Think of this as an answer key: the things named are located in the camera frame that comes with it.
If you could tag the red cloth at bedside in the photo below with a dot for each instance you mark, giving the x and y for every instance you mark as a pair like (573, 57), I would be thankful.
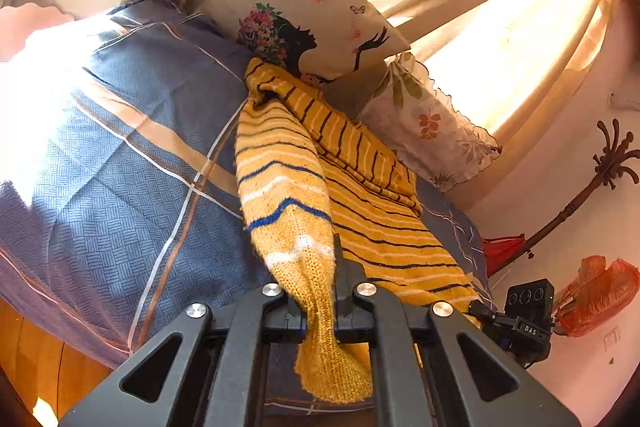
(501, 250)

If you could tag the white cushion with woman silhouette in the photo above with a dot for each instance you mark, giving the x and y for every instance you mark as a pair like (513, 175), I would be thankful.
(309, 38)

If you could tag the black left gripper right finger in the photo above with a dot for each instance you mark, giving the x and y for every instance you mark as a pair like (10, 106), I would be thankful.
(431, 366)

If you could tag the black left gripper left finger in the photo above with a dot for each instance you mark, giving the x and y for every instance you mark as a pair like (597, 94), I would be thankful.
(206, 368)

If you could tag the wooden coat rack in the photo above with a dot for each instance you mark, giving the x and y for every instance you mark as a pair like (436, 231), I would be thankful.
(609, 165)

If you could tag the yellow striped knit sweater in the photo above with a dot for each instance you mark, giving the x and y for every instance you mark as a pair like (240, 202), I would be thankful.
(313, 184)

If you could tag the blue plaid bed sheet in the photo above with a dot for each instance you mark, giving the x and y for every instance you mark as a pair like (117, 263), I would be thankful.
(118, 181)

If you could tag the orange plastic bag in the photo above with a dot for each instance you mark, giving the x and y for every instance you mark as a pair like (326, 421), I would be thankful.
(597, 294)

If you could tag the floral white ruffled pillow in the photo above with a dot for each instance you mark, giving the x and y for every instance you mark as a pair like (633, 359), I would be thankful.
(418, 122)

